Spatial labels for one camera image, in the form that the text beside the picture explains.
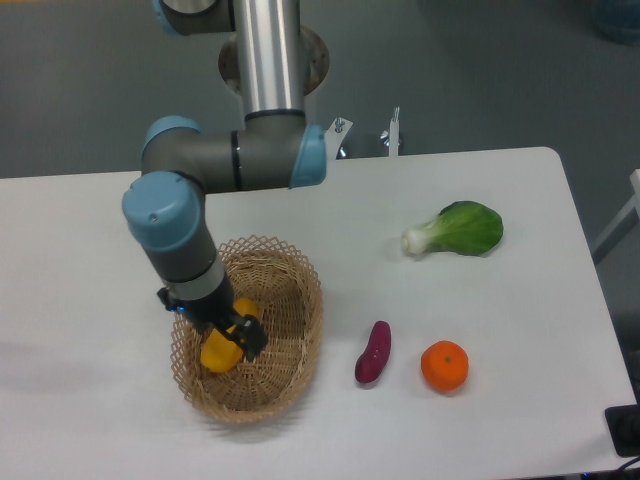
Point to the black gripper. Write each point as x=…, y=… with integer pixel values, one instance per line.
x=216, y=310

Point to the yellow mango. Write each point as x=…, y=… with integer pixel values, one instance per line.
x=220, y=355

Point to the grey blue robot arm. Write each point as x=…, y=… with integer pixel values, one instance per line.
x=180, y=165

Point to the woven wicker basket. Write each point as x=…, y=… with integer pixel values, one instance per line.
x=284, y=284

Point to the purple sweet potato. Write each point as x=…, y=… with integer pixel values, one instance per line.
x=373, y=360

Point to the orange tangerine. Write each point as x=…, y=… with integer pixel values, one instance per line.
x=445, y=366

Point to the green bok choy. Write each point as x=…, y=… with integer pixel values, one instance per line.
x=465, y=228

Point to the black device at edge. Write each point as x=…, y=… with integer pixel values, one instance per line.
x=623, y=425

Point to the white clamp bracket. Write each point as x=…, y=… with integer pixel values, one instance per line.
x=391, y=138

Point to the white table leg frame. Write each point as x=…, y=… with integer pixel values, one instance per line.
x=620, y=226

